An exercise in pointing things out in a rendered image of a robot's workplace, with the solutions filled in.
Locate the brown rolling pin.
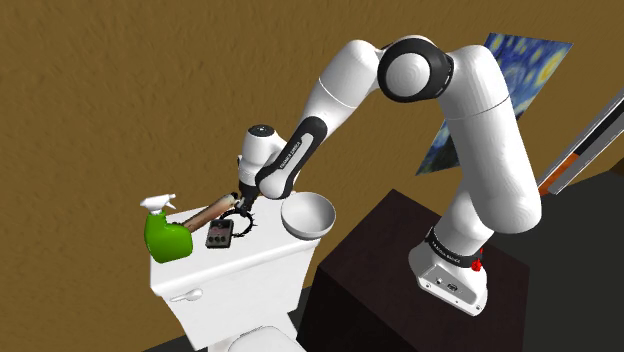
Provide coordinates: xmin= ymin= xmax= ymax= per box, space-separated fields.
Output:
xmin=181 ymin=192 xmax=240 ymax=234

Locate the black key fob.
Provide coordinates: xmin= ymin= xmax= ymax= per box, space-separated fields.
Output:
xmin=205 ymin=218 xmax=235 ymax=250

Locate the white bowl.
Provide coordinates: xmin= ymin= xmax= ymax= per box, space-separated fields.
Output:
xmin=280 ymin=191 xmax=337 ymax=241

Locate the white toilet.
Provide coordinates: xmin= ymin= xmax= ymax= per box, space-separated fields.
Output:
xmin=149 ymin=191 xmax=322 ymax=352

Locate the green spray bottle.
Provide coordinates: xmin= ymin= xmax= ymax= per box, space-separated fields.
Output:
xmin=139 ymin=193 xmax=195 ymax=265

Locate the dark robot stand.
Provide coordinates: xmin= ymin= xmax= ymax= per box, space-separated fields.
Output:
xmin=295 ymin=188 xmax=531 ymax=352

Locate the grey framed door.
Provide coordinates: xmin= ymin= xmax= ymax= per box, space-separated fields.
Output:
xmin=535 ymin=87 xmax=624 ymax=197

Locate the blue swirl wall painting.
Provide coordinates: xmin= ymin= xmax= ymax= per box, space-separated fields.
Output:
xmin=414 ymin=32 xmax=574 ymax=177

